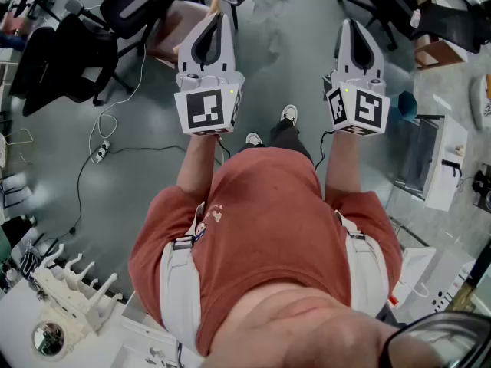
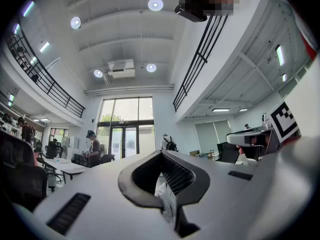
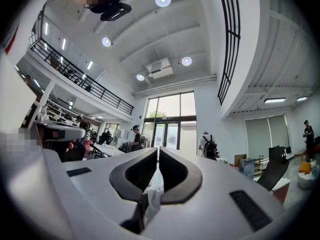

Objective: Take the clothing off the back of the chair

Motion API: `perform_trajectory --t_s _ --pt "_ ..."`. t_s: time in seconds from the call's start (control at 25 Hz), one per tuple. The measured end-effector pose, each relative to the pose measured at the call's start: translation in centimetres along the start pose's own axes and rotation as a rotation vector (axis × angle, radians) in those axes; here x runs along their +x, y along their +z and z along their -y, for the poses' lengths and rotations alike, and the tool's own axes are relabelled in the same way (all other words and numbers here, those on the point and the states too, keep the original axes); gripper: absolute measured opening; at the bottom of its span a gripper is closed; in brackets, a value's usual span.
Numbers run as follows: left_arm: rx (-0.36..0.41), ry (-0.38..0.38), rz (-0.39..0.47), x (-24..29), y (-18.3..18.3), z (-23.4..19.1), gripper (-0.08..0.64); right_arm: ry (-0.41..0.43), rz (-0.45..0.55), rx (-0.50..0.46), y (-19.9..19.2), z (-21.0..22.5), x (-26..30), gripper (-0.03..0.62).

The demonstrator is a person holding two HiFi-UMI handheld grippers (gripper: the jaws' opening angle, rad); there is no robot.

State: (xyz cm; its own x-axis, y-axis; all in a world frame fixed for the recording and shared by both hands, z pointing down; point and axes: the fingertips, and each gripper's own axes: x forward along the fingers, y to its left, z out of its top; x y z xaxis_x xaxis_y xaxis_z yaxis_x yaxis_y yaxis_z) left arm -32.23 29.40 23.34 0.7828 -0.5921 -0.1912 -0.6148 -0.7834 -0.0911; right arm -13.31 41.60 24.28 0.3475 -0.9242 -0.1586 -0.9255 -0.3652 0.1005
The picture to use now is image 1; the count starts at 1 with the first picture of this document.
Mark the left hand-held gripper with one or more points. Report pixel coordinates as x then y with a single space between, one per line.
209 109

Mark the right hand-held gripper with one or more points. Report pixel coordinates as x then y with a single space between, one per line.
362 109

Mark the person's right forearm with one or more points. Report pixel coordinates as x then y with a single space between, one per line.
341 163

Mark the person's left forearm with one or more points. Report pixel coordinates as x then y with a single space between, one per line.
195 163

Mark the black mesh office chair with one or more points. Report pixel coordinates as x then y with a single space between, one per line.
65 60

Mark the blue waste bin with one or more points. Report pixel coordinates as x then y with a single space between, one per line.
407 106

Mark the clear plastic bottle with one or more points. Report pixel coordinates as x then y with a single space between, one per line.
415 17

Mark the brown cardboard box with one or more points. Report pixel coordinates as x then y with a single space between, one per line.
441 52

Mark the person's right white shoe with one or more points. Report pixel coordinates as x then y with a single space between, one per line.
289 113

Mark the person's white shoe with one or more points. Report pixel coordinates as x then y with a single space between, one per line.
254 138
289 113

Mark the person's left white shoe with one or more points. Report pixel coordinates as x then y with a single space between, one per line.
254 138

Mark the black trousers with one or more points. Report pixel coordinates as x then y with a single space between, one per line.
287 136

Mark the white cushion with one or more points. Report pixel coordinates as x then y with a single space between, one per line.
479 102

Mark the white metal cabinet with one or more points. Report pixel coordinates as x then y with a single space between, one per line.
447 159

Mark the white power strip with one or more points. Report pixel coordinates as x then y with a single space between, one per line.
103 148

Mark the red t-shirt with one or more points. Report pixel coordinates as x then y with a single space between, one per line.
268 224

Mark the white box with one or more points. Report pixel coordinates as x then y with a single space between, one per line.
418 267

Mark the white hook rack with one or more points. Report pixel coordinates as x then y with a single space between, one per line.
76 290

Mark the black eyeglasses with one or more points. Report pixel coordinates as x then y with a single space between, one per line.
441 320

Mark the person's face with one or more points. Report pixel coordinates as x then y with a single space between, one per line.
307 332

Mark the round mirror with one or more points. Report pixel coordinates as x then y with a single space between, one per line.
48 339

